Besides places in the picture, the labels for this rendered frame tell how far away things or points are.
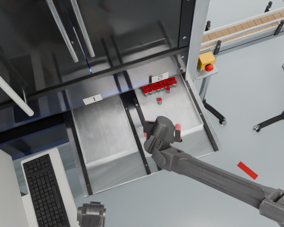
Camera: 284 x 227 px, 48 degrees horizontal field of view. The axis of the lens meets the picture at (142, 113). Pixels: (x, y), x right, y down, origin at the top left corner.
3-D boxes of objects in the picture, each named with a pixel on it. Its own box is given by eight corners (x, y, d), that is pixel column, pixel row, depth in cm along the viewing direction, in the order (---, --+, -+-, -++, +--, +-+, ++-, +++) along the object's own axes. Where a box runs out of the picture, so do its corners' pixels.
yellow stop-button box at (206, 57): (194, 60, 164) (196, 52, 157) (208, 56, 165) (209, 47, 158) (200, 72, 161) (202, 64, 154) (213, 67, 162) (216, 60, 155)
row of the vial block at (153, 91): (143, 94, 166) (143, 90, 162) (175, 83, 168) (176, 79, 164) (144, 97, 166) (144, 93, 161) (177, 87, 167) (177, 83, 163)
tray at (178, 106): (131, 85, 169) (131, 82, 166) (177, 70, 171) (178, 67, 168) (153, 143, 156) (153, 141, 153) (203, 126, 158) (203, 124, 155)
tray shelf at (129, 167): (61, 110, 168) (61, 108, 166) (186, 70, 173) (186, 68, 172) (84, 198, 149) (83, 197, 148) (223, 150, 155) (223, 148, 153)
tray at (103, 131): (70, 105, 166) (68, 102, 163) (117, 90, 168) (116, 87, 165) (86, 166, 153) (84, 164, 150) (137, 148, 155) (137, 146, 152)
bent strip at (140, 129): (137, 131, 159) (136, 127, 153) (143, 129, 159) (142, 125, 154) (145, 157, 153) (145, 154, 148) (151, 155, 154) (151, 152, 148)
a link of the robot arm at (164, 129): (161, 168, 101) (176, 162, 108) (176, 140, 96) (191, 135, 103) (137, 144, 108) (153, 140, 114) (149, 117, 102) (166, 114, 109)
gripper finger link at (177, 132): (166, 115, 123) (160, 124, 115) (185, 117, 121) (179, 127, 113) (166, 131, 126) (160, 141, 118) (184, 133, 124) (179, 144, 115)
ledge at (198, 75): (185, 59, 176) (185, 57, 174) (207, 52, 177) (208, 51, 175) (195, 80, 170) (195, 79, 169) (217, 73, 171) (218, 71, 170)
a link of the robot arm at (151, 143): (139, 150, 107) (154, 158, 107) (147, 134, 104) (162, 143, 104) (146, 141, 114) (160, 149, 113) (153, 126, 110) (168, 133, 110)
